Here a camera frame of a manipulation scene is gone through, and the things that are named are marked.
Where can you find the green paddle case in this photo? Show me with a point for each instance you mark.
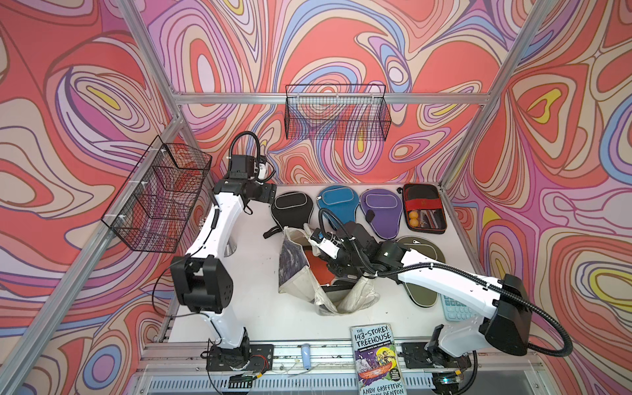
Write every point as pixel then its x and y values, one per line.
pixel 420 296

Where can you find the black wire basket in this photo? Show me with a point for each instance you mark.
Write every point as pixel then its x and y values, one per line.
pixel 158 197
pixel 339 112

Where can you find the purple paddle case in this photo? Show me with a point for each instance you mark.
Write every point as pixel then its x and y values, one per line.
pixel 383 210

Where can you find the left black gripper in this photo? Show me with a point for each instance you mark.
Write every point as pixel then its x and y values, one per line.
pixel 268 191

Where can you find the small light blue device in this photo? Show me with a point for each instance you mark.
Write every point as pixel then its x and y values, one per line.
pixel 306 357

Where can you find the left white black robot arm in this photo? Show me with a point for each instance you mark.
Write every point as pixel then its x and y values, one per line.
pixel 202 283

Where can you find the cream canvas tote bag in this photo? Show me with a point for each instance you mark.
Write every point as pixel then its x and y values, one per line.
pixel 296 278

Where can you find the green circuit board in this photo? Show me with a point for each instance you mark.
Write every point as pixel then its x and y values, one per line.
pixel 241 381

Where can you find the black paddle case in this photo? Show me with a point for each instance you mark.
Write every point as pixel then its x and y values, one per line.
pixel 290 210

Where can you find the blue paddle case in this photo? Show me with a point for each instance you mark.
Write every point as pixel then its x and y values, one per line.
pixel 341 200

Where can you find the cup of pens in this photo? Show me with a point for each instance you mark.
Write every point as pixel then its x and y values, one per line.
pixel 230 247

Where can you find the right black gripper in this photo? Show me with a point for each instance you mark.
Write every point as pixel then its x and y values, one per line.
pixel 336 270

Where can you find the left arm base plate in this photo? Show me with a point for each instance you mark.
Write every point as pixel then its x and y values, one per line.
pixel 254 358

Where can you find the clear packaged red paddle set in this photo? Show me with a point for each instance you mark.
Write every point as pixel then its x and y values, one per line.
pixel 321 272

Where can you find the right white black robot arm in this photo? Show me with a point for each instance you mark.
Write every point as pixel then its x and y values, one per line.
pixel 502 309

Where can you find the teal calculator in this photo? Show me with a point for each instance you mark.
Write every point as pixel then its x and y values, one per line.
pixel 455 311

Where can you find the red black ping pong case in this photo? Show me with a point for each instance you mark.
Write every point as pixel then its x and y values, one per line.
pixel 423 208

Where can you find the treehouse paperback book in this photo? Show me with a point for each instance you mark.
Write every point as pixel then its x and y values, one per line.
pixel 376 360

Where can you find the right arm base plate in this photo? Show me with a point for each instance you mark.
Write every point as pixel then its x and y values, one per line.
pixel 416 356

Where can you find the left black wire basket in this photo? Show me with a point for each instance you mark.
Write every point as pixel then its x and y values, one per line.
pixel 158 197

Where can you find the back black wire basket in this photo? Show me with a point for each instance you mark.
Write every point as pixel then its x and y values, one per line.
pixel 339 112

